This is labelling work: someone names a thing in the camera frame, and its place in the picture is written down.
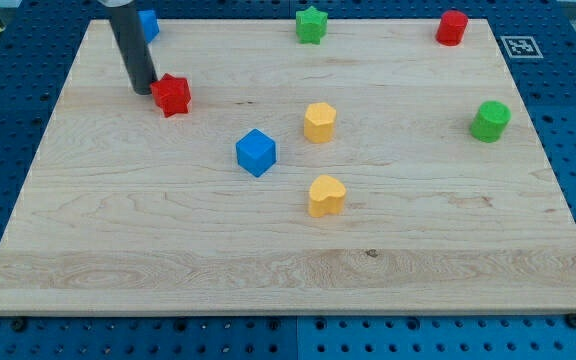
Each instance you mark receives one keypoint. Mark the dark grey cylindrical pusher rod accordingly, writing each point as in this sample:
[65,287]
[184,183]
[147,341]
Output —
[130,37]

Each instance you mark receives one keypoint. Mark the red star block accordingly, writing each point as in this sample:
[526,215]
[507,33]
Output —
[172,95]

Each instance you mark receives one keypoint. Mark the green star block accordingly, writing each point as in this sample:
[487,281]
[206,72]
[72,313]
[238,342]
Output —
[311,25]

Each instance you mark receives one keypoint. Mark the blue block behind rod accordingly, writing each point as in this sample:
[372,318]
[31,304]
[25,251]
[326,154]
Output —
[149,21]

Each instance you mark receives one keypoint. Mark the blue cube block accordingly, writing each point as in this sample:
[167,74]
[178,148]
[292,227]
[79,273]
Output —
[256,152]

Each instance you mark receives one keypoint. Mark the yellow pentagon block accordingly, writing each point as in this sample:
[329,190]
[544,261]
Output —
[319,122]

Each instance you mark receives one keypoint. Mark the yellow heart block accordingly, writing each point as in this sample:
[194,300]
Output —
[326,196]

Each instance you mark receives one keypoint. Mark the light wooden board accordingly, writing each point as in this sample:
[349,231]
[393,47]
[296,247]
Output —
[125,212]

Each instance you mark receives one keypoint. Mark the black bolt front left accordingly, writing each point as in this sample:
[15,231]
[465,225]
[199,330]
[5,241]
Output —
[18,324]

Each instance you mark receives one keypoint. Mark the black bolt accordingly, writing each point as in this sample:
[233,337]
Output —
[570,320]
[18,324]

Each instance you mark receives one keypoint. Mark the red cylinder block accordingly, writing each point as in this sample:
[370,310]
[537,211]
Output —
[451,29]

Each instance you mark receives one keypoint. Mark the green cylinder block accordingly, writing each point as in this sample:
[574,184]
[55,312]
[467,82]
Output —
[490,121]

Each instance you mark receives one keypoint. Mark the white fiducial marker tag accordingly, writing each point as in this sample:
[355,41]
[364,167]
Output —
[521,47]

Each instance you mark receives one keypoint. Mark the black bolt front right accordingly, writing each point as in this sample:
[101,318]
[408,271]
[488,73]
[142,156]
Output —
[570,320]

